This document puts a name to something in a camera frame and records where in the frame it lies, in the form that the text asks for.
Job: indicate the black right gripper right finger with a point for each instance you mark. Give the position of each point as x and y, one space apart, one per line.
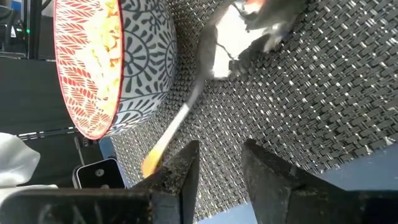
311 202

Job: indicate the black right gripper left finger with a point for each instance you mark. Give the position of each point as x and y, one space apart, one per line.
93 208

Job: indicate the red patterned bowl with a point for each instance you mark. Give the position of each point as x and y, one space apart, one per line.
140 62

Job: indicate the person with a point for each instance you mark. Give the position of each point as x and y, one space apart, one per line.
15 161

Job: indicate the grey woven placemat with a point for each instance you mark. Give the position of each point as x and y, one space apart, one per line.
295 102

